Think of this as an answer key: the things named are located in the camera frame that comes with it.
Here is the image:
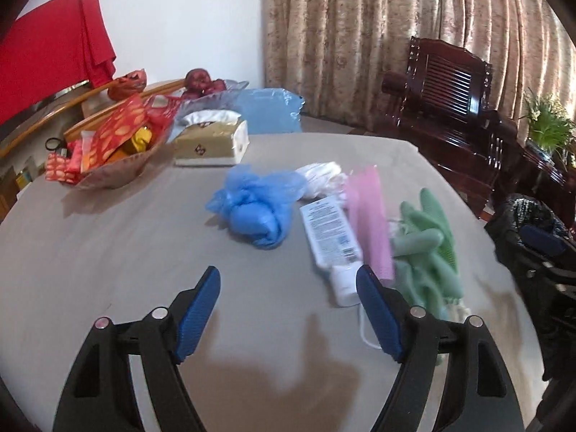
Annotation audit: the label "red paper basket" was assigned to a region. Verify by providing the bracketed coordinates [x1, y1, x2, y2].
[107, 68, 148, 100]

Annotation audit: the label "dark wooden armchair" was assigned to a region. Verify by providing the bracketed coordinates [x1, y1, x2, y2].
[380, 36, 518, 203]

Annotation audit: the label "wooden cabinet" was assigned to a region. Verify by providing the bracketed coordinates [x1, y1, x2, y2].
[0, 78, 187, 217]

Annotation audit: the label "red cloth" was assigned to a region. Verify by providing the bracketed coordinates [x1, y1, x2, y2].
[0, 0, 117, 127]

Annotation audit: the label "pink plastic strip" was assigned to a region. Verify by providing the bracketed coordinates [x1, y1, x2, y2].
[344, 166, 397, 286]

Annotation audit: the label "white squeeze tube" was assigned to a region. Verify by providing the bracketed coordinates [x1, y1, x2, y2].
[299, 197, 366, 307]

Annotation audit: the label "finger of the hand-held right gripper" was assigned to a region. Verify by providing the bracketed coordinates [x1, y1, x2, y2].
[513, 224, 576, 289]

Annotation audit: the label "small white tissue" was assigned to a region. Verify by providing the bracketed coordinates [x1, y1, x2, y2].
[294, 161, 349, 203]

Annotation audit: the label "black television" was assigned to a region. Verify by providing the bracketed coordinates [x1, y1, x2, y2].
[27, 78, 91, 111]

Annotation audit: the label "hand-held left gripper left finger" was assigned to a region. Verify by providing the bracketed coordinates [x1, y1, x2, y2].
[51, 265, 222, 432]

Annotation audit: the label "potted green plant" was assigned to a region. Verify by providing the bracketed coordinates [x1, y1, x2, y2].
[522, 90, 576, 163]

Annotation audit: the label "bin with black bag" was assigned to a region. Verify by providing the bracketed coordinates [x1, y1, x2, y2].
[483, 193, 576, 257]

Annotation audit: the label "glass fruit bowl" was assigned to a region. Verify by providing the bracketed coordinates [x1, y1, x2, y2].
[173, 80, 250, 115]

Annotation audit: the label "green rubber gloves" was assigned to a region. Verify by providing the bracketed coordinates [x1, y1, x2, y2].
[389, 188, 464, 325]

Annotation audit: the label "bowl of red snack packets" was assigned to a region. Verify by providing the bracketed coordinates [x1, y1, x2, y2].
[45, 94, 181, 190]

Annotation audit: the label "blue plastic bag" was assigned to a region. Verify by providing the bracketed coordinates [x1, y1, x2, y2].
[206, 164, 307, 249]

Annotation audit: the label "blue stool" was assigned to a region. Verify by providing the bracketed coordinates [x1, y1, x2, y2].
[225, 87, 304, 135]

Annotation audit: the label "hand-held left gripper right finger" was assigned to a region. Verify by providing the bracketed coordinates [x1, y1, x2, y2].
[355, 265, 527, 432]

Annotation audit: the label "dark wooden side table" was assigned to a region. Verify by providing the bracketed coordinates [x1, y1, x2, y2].
[495, 139, 576, 217]

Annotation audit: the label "patterned beige curtain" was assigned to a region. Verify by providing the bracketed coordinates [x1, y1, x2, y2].
[261, 0, 576, 145]

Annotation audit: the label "tissue box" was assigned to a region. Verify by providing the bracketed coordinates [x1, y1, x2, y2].
[173, 110, 250, 167]

